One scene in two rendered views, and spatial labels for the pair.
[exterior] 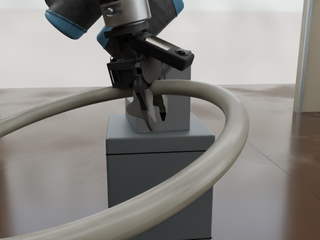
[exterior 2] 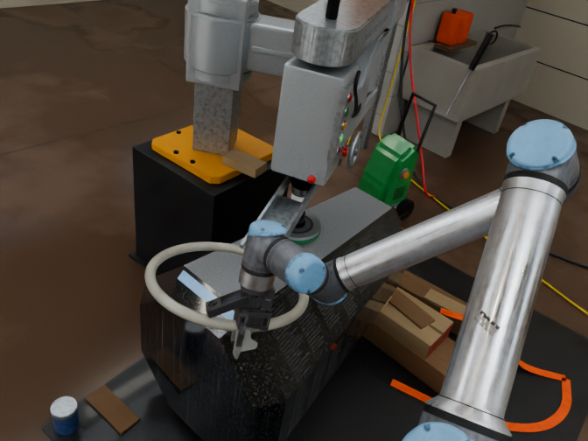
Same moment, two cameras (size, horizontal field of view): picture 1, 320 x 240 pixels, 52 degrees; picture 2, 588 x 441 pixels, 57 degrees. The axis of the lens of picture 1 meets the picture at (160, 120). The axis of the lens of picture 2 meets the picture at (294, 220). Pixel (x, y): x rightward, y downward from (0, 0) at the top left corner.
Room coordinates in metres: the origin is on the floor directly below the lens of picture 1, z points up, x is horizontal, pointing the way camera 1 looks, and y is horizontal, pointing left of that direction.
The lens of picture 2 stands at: (1.44, -0.61, 2.15)
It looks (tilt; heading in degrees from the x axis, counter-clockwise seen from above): 35 degrees down; 136
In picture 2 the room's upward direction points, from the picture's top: 10 degrees clockwise
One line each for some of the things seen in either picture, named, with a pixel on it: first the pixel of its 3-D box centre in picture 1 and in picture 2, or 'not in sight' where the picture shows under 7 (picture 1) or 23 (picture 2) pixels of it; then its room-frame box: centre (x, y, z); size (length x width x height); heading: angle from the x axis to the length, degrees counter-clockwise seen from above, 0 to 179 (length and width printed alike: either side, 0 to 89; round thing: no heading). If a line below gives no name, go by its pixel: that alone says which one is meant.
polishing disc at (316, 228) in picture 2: not in sight; (295, 223); (0.12, 0.69, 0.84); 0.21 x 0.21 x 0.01
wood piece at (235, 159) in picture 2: not in sight; (244, 163); (-0.43, 0.82, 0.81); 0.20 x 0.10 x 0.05; 21
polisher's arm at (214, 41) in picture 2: not in sight; (263, 44); (-0.54, 0.95, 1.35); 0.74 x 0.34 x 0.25; 43
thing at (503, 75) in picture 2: not in sight; (465, 92); (-1.17, 3.86, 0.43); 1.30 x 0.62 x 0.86; 97
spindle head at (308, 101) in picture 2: not in sight; (319, 114); (0.08, 0.76, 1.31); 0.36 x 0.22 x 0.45; 121
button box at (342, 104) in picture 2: not in sight; (339, 124); (0.26, 0.69, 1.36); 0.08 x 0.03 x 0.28; 121
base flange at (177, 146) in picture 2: not in sight; (214, 147); (-0.69, 0.81, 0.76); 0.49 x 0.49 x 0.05; 13
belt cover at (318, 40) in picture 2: not in sight; (353, 19); (-0.06, 0.99, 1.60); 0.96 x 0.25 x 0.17; 121
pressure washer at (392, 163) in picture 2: not in sight; (392, 159); (-0.55, 2.18, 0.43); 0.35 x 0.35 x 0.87; 88
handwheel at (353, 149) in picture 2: not in sight; (346, 147); (0.17, 0.85, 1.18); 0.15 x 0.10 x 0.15; 121
